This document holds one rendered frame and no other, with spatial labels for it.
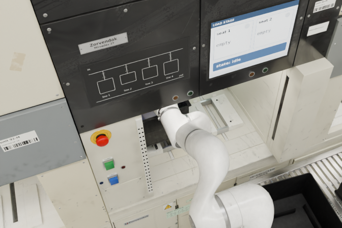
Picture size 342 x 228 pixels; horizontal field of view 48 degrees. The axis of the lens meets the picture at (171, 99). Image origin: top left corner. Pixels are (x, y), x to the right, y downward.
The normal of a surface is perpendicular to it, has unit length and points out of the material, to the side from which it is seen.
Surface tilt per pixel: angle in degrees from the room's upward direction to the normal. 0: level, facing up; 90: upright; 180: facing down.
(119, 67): 90
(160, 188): 0
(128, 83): 90
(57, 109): 90
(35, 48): 90
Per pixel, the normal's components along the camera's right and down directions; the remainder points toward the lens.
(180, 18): 0.36, 0.67
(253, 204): 0.15, -0.22
